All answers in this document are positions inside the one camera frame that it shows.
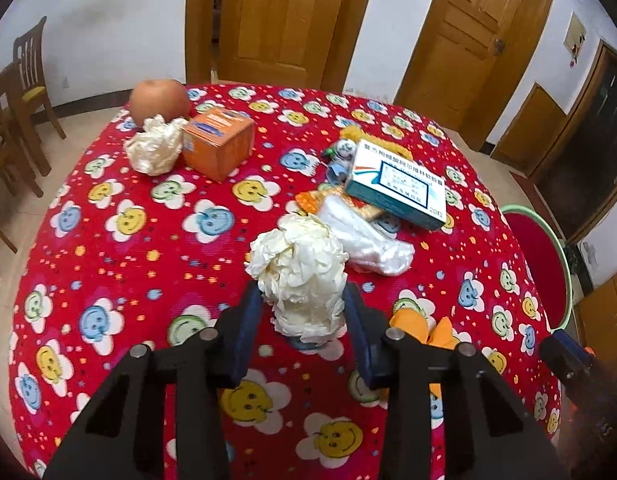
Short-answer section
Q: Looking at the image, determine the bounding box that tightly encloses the orange peel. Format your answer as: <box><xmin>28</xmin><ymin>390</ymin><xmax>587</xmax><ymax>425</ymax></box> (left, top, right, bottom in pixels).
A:
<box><xmin>389</xmin><ymin>308</ymin><xmax>460</xmax><ymax>350</ymax></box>

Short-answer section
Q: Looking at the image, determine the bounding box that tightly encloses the white plastic bag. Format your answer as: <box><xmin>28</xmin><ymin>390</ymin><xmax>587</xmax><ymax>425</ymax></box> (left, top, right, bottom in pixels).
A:
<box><xmin>317</xmin><ymin>195</ymin><xmax>415</xmax><ymax>276</ymax></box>

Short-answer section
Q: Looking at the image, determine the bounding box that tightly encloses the large paper ball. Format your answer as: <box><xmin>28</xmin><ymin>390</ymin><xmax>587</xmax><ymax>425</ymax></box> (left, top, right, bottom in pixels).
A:
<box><xmin>246</xmin><ymin>214</ymin><xmax>348</xmax><ymax>344</ymax></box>

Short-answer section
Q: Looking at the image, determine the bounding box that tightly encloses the teal white medicine box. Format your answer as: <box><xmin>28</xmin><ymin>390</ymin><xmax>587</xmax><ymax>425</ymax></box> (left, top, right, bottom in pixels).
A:
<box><xmin>344</xmin><ymin>140</ymin><xmax>446</xmax><ymax>231</ymax></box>

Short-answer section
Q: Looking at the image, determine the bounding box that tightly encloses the small paper ball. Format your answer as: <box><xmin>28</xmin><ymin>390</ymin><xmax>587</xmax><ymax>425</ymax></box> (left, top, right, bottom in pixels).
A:
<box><xmin>124</xmin><ymin>115</ymin><xmax>188</xmax><ymax>177</ymax></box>

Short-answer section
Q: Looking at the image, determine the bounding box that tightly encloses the rice cracker snack bag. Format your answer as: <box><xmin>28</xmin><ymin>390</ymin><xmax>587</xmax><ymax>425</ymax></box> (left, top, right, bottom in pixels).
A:
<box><xmin>294</xmin><ymin>126</ymin><xmax>413</xmax><ymax>221</ymax></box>

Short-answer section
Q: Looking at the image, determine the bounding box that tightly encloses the orange cardboard box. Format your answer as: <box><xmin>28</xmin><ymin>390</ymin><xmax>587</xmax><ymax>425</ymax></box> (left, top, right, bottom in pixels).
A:
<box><xmin>182</xmin><ymin>107</ymin><xmax>254</xmax><ymax>182</ymax></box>

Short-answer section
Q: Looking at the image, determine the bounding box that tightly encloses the wooden side cabinet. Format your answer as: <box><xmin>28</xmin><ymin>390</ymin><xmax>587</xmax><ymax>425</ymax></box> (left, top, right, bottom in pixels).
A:
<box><xmin>574</xmin><ymin>272</ymin><xmax>617</xmax><ymax>362</ymax></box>

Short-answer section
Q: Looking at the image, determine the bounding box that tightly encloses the red bin with green rim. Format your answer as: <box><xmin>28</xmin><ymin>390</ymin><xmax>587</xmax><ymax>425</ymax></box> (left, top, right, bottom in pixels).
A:
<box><xmin>501</xmin><ymin>205</ymin><xmax>573</xmax><ymax>332</ymax></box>

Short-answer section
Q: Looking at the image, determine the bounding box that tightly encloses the red smiley flower tablecloth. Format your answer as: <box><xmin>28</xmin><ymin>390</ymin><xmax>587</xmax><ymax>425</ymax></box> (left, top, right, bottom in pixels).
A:
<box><xmin>9</xmin><ymin>84</ymin><xmax>561</xmax><ymax>474</ymax></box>

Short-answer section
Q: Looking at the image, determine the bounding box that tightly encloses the dark entrance door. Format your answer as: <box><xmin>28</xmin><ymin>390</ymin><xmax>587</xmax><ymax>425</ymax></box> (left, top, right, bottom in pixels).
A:
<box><xmin>532</xmin><ymin>42</ymin><xmax>617</xmax><ymax>243</ymax></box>

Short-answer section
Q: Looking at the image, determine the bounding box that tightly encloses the wooden chair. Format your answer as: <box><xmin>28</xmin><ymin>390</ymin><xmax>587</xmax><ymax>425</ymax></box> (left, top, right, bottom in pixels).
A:
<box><xmin>0</xmin><ymin>34</ymin><xmax>46</xmax><ymax>288</ymax></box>
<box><xmin>12</xmin><ymin>16</ymin><xmax>66</xmax><ymax>139</ymax></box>

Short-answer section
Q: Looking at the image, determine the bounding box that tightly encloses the apple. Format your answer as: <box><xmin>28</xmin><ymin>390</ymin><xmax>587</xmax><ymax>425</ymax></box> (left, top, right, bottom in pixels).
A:
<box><xmin>128</xmin><ymin>79</ymin><xmax>191</xmax><ymax>127</ymax></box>

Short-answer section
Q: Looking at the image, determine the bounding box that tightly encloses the middle wooden door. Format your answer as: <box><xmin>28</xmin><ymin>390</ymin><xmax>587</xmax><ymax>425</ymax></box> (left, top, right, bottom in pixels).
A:
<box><xmin>395</xmin><ymin>0</ymin><xmax>532</xmax><ymax>134</ymax></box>

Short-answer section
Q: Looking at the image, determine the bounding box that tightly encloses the wooden door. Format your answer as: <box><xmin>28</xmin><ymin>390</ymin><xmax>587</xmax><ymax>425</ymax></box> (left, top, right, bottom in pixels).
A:
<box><xmin>218</xmin><ymin>0</ymin><xmax>342</xmax><ymax>88</ymax></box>
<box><xmin>395</xmin><ymin>0</ymin><xmax>532</xmax><ymax>134</ymax></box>

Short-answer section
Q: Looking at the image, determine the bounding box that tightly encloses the left wooden door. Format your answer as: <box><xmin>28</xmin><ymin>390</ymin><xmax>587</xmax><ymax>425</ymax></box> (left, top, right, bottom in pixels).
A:
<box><xmin>218</xmin><ymin>0</ymin><xmax>342</xmax><ymax>88</ymax></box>

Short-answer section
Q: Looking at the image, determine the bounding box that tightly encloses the wooden wall cabinet panel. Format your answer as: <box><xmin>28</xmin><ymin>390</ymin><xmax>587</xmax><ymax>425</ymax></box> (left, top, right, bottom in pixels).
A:
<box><xmin>491</xmin><ymin>84</ymin><xmax>566</xmax><ymax>177</ymax></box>

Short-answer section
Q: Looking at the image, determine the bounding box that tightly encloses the wall electrical box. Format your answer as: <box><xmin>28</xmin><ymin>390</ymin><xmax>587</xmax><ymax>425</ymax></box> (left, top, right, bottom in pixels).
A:
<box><xmin>563</xmin><ymin>12</ymin><xmax>587</xmax><ymax>67</ymax></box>

